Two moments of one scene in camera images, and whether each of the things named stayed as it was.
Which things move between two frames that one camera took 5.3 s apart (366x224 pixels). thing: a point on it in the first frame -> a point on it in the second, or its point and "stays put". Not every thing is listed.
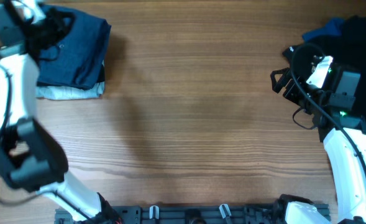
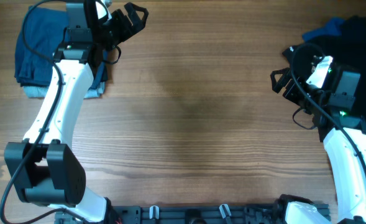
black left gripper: (58, 31) -> (127, 31)
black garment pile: (360, 44) stays put
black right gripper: (277, 86) stays put
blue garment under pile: (333, 27) stays put
